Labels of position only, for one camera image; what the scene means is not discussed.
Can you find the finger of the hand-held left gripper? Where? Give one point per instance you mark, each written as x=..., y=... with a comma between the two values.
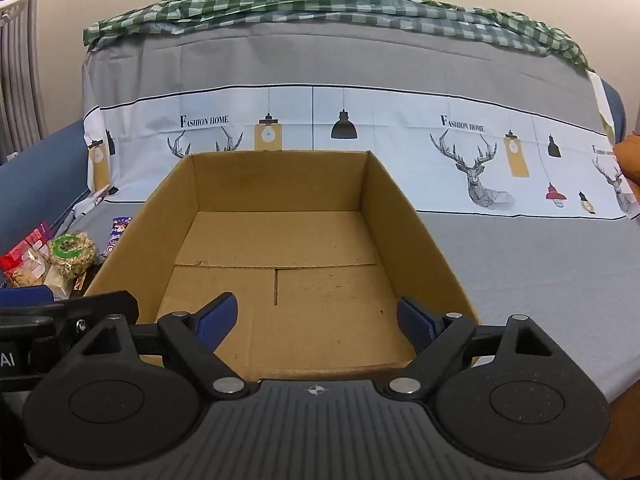
x=95, y=302

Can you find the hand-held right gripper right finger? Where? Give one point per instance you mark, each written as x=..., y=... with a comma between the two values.
x=417, y=322

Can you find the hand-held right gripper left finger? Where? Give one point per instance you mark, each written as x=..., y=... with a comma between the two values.
x=220, y=317

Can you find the clear puffed grain packet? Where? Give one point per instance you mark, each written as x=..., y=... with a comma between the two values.
x=72, y=255

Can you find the purple snack bar packet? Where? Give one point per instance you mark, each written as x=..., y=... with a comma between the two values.
x=116, y=237

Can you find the red snack packet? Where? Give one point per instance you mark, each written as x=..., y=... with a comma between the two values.
x=20, y=260

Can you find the brown cardboard box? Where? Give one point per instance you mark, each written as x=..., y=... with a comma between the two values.
x=280, y=240

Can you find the grey deer print sofa cover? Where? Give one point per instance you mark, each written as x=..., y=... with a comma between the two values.
x=500, y=270

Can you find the grey curtain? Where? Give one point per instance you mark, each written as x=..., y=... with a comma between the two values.
x=20, y=85

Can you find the orange cushion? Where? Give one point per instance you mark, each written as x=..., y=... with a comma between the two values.
x=631, y=160

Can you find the white plastic rack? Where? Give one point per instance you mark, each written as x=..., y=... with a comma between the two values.
x=15, y=5

